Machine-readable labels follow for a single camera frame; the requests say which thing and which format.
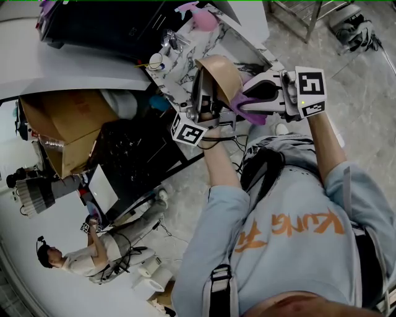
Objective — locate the person's left forearm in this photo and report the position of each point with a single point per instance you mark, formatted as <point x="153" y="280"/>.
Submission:
<point x="221" y="161"/>

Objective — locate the white paper roll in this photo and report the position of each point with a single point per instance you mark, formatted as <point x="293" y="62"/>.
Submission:
<point x="122" y="103"/>

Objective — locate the pink spray bottle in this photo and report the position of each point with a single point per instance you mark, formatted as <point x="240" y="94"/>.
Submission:
<point x="202" y="17"/>

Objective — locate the person's white shoe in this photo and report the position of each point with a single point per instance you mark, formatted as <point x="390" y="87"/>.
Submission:
<point x="281" y="129"/>

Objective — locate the light blue printed shirt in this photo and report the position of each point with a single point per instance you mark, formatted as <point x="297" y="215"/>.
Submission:
<point x="294" y="247"/>

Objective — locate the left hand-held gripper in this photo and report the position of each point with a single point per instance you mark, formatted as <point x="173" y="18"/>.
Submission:
<point x="189" y="133"/>

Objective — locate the person's left hand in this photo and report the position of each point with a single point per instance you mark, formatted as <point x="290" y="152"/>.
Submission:
<point x="205" y="117"/>

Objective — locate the brown cardboard box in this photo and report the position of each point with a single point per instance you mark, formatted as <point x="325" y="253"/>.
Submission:
<point x="71" y="124"/>

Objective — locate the black appliance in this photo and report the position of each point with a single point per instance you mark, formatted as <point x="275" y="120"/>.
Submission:
<point x="117" y="24"/>

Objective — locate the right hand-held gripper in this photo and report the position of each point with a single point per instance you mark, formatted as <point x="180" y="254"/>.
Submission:
<point x="311" y="88"/>

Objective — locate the white board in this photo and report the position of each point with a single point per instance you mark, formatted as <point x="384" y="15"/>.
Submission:
<point x="102" y="189"/>

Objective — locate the grey backpack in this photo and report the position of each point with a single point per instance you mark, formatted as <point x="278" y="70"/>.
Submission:
<point x="352" y="24"/>

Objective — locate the metal frame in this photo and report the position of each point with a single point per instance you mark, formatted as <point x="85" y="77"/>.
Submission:
<point x="309" y="15"/>

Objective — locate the yellow stick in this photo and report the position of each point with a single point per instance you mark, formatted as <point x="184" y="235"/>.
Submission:
<point x="142" y="65"/>

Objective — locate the blue round object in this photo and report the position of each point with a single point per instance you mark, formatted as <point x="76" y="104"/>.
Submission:
<point x="159" y="102"/>

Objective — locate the black desk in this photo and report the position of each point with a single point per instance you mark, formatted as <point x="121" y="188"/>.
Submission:
<point x="133" y="154"/>

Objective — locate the black camera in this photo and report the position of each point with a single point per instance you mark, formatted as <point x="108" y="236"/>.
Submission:
<point x="15" y="178"/>

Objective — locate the person's right forearm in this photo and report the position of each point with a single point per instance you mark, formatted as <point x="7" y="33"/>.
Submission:
<point x="325" y="145"/>

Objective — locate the purple cloth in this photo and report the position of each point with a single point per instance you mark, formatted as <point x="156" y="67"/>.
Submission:
<point x="247" y="117"/>

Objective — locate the tan bowl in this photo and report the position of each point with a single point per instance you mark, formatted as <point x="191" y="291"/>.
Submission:
<point x="227" y="74"/>

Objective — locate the clear plastic wrapper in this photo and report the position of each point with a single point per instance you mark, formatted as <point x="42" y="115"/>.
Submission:
<point x="173" y="40"/>

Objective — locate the white cup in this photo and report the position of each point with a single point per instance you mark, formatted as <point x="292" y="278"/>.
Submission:
<point x="161" y="62"/>

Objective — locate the person's grey trousers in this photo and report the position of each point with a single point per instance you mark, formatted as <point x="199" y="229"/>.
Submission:
<point x="278" y="145"/>

